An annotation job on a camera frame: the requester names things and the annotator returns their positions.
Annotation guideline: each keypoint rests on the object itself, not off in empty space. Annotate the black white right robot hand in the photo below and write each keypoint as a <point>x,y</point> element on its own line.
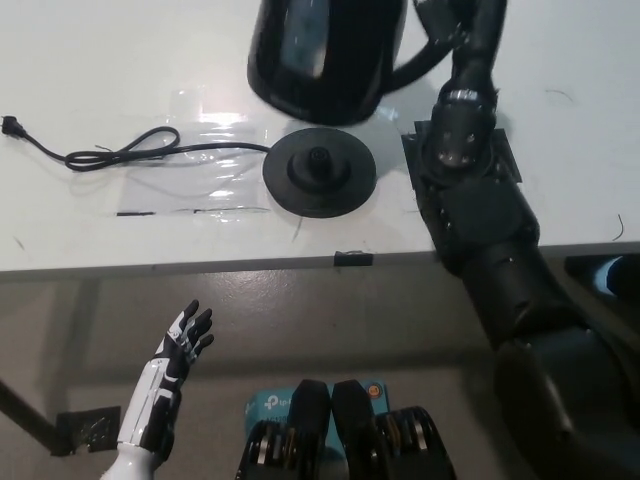
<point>477,45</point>

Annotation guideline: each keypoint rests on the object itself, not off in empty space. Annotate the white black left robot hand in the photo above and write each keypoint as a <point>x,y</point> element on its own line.
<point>160,400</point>

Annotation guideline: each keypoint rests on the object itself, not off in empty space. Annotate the black electric kettle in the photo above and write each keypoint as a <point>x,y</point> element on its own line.
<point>325,60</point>

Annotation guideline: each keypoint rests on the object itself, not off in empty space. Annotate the round black kettle base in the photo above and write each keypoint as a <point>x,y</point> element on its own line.
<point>320,185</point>

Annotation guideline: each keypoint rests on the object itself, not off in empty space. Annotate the teal router box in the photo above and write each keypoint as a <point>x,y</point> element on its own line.
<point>267,402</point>

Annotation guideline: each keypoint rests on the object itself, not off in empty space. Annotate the black table leg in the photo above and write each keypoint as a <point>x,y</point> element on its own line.
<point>27,412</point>

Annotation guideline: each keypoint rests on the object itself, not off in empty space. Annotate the thin black tape strip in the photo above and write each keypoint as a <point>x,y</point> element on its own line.
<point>135,213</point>

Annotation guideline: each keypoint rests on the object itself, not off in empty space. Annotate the black ribbed robot torso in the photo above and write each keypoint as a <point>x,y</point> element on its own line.
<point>350,440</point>

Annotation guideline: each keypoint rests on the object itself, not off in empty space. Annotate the clear plastic film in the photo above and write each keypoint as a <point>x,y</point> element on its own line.
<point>225,185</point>

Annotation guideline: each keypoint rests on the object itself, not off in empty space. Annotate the small black edge tape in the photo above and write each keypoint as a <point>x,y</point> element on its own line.
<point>354,258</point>

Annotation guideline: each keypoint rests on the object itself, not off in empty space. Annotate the blue object under table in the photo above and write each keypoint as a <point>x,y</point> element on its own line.
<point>605,275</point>

